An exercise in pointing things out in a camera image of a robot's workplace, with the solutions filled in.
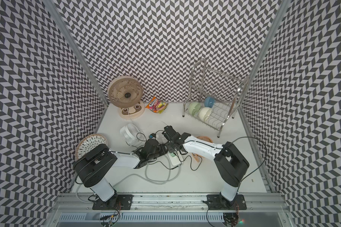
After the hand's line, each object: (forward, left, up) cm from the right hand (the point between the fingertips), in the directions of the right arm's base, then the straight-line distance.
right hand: (172, 146), depth 88 cm
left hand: (0, +3, -6) cm, 7 cm away
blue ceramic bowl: (+32, -26, +7) cm, 42 cm away
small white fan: (+6, +26, +5) cm, 27 cm away
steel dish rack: (+45, -33, +1) cm, 56 cm away
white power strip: (-8, -1, -3) cm, 9 cm away
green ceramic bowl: (+26, -15, +6) cm, 31 cm away
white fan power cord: (+23, +21, -6) cm, 32 cm away
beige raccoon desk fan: (+31, +31, +18) cm, 48 cm away
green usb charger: (-6, 0, +1) cm, 6 cm away
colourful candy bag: (+37, +14, -2) cm, 39 cm away
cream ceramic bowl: (+21, -22, +6) cm, 31 cm away
